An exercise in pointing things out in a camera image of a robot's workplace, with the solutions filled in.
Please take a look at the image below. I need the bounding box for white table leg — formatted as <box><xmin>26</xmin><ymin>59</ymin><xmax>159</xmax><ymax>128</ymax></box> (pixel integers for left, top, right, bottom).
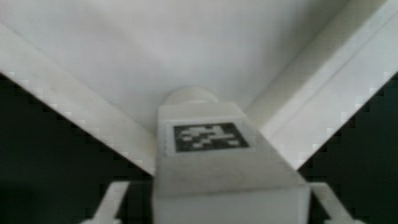
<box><xmin>152</xmin><ymin>87</ymin><xmax>311</xmax><ymax>224</ymax></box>

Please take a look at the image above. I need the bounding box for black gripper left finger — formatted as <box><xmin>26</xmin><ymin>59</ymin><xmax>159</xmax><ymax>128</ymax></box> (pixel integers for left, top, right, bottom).
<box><xmin>78</xmin><ymin>181</ymin><xmax>152</xmax><ymax>224</ymax></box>

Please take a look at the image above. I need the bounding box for white square tabletop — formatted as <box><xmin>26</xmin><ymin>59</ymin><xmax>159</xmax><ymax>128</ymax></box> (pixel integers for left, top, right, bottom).
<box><xmin>0</xmin><ymin>0</ymin><xmax>348</xmax><ymax>171</ymax></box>

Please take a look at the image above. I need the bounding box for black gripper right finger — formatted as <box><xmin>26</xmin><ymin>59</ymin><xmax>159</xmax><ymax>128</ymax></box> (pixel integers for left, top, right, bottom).
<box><xmin>309</xmin><ymin>182</ymin><xmax>366</xmax><ymax>224</ymax></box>

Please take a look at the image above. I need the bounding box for white L-shaped obstacle fence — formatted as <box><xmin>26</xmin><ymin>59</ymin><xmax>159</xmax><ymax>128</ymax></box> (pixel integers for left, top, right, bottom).
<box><xmin>250</xmin><ymin>0</ymin><xmax>398</xmax><ymax>167</ymax></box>

